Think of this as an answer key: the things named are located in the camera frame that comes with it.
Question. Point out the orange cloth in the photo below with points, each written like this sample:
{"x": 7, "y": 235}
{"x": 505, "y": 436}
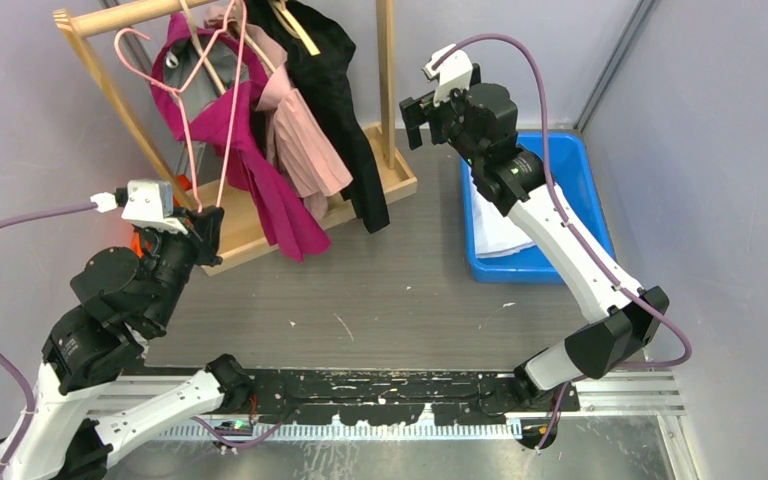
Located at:
{"x": 141, "y": 246}

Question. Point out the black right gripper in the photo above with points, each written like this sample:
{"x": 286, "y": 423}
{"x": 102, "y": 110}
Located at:
{"x": 416, "y": 112}

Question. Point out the wooden hanger under magenta dress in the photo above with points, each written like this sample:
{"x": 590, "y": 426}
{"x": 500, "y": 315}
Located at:
{"x": 195, "y": 40}

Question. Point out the magenta dress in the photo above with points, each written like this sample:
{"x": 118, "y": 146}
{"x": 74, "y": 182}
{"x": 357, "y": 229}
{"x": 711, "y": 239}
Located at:
{"x": 284, "y": 219}

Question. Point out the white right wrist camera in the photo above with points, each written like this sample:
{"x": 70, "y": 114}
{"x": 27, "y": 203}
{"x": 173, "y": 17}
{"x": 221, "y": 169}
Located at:
{"x": 452, "y": 69}

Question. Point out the wooden clothes rack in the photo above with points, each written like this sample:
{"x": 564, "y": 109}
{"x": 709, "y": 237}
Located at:
{"x": 242, "y": 238}

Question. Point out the wooden hanger under pink garment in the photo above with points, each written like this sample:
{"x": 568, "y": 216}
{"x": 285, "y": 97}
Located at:
{"x": 239, "y": 16}

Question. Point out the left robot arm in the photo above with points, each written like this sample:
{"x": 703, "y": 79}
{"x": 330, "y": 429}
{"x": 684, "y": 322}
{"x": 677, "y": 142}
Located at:
{"x": 124, "y": 298}

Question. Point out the pink pleated garment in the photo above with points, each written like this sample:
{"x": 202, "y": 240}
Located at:
{"x": 290, "y": 137}

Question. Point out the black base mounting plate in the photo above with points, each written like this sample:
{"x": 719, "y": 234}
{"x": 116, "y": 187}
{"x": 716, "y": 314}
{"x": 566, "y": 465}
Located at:
{"x": 383, "y": 405}

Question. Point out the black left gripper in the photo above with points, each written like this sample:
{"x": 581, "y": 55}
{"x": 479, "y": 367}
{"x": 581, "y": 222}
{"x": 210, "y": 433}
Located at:
{"x": 208, "y": 222}

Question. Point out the black garment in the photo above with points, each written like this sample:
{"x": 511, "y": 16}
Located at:
{"x": 323, "y": 83}

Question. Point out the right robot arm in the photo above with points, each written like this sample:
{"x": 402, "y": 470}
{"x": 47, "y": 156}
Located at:
{"x": 620, "y": 313}

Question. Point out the blue plastic bin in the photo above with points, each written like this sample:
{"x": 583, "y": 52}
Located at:
{"x": 571, "y": 171}

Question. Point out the white skirt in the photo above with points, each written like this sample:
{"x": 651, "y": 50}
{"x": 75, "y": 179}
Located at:
{"x": 493, "y": 234}

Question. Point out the aluminium rail frame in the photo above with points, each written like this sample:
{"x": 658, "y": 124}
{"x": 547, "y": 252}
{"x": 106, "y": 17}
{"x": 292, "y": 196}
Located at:
{"x": 621, "y": 393}

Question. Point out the wooden hanger under black garment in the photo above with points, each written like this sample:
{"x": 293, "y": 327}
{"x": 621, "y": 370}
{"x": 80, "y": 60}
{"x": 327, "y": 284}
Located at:
{"x": 293, "y": 26}

